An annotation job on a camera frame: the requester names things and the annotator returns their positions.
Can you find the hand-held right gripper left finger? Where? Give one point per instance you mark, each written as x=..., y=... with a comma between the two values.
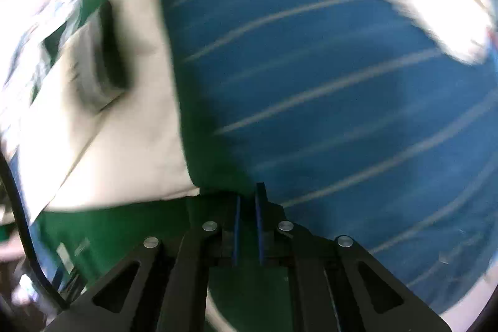
x=236, y=234

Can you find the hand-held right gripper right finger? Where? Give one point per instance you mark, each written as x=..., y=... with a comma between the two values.
x=260, y=227

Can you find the green garment with white stripes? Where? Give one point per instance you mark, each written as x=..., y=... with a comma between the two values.
x=218, y=145

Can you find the blue bed sheet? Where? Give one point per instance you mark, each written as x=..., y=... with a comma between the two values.
x=330, y=102

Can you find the grey cloth patch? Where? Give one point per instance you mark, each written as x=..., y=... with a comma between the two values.
x=107, y=59

